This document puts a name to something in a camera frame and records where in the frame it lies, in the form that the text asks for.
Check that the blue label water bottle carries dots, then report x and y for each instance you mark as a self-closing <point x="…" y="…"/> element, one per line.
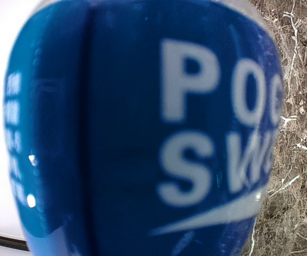
<point x="141" y="127"/>

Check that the left black frame post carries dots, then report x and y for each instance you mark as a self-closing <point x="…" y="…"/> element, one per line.
<point x="13" y="243"/>

